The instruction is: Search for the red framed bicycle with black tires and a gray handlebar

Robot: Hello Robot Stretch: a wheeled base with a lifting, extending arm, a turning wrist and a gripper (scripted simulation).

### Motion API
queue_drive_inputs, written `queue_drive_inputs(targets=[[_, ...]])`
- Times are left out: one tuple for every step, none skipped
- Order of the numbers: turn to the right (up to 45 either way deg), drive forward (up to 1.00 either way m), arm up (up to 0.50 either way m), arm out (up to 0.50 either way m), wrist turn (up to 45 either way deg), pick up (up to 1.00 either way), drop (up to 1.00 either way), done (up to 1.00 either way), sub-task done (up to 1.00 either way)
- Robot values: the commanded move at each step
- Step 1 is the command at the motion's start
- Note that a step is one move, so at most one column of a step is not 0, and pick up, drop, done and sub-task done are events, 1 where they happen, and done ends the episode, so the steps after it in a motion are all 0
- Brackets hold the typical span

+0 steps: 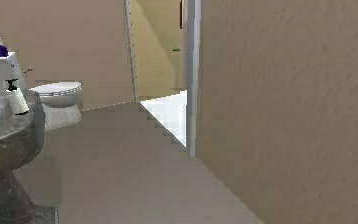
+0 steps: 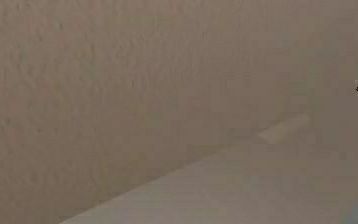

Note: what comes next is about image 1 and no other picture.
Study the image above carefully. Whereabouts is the tan room door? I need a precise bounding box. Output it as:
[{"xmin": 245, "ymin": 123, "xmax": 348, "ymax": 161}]
[{"xmin": 130, "ymin": 0, "xmax": 189, "ymax": 100}]

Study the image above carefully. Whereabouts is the white toilet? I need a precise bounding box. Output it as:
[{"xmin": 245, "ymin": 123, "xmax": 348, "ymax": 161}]
[{"xmin": 0, "ymin": 51, "xmax": 84, "ymax": 131}]

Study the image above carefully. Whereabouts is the white soap dispenser bottle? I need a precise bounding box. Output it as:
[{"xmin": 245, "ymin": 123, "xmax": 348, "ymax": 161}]
[{"xmin": 5, "ymin": 78, "xmax": 30, "ymax": 116}]

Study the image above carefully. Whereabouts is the purple spray bottle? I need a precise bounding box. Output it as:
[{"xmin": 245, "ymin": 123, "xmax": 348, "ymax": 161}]
[{"xmin": 0, "ymin": 34, "xmax": 9, "ymax": 58}]

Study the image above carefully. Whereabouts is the grey stone pedestal sink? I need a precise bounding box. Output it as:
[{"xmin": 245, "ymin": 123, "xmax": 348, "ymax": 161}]
[{"xmin": 0, "ymin": 89, "xmax": 47, "ymax": 224}]

